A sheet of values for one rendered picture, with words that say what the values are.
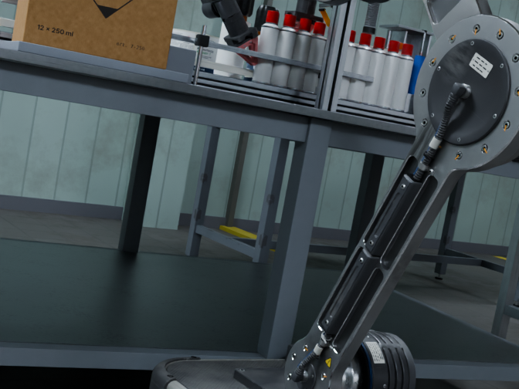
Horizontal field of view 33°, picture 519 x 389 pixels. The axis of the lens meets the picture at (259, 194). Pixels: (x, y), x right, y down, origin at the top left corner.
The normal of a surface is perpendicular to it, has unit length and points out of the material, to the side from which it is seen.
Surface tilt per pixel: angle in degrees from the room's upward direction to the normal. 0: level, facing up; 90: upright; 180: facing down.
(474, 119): 90
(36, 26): 90
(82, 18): 90
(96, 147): 90
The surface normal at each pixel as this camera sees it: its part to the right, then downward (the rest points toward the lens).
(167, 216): 0.53, 0.17
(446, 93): -0.83, -0.10
